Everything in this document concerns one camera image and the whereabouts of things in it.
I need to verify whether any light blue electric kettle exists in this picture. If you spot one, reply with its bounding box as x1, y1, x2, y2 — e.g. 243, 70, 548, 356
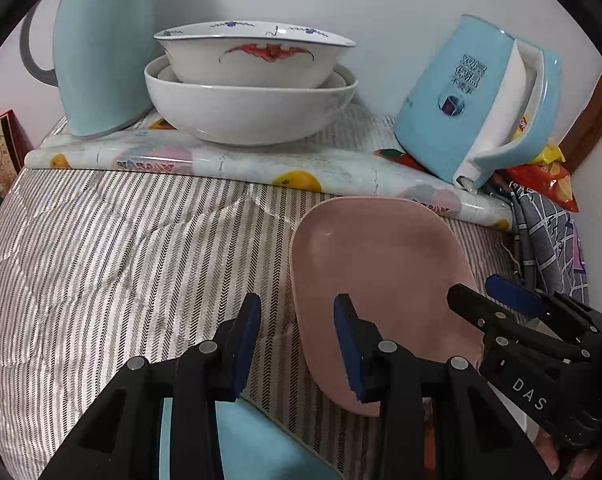
394, 14, 563, 192

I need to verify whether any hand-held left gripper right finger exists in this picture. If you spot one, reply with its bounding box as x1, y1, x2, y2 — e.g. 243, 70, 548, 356
332, 294, 542, 480

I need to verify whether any light blue plate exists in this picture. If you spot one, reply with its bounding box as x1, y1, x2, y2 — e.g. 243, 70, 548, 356
158, 397, 343, 480

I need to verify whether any painted white bowl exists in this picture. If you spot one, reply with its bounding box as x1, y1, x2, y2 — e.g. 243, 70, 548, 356
153, 21, 357, 90

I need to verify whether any pink plate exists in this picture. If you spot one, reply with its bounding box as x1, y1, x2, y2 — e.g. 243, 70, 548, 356
288, 197, 482, 417

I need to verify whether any large white bowl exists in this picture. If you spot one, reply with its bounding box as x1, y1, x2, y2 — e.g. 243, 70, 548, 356
144, 55, 358, 147

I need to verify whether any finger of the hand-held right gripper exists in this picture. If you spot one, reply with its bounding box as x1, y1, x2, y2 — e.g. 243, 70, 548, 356
446, 283, 589, 363
484, 274, 602, 341

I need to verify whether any blue chequered cloth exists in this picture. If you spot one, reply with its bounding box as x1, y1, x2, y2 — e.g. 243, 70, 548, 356
500, 180, 590, 306

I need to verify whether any person's right hand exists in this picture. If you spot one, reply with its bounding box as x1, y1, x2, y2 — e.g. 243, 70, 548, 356
538, 432, 602, 476

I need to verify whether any light blue thermos jug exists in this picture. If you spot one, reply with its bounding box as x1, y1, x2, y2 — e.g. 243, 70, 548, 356
20, 0, 155, 139

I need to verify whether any wooden door frame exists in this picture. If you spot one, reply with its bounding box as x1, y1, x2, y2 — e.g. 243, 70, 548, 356
560, 64, 602, 177

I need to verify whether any brown patterned book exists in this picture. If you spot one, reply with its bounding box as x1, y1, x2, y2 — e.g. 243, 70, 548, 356
0, 109, 26, 187

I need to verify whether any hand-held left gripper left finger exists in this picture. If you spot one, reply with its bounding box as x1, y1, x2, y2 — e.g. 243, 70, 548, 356
38, 292, 263, 480

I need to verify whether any fruit print oilcloth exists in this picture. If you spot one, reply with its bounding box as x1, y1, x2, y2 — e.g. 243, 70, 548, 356
23, 100, 515, 233

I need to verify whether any red snack bag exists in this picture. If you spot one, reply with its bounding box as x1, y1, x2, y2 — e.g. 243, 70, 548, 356
505, 160, 580, 213

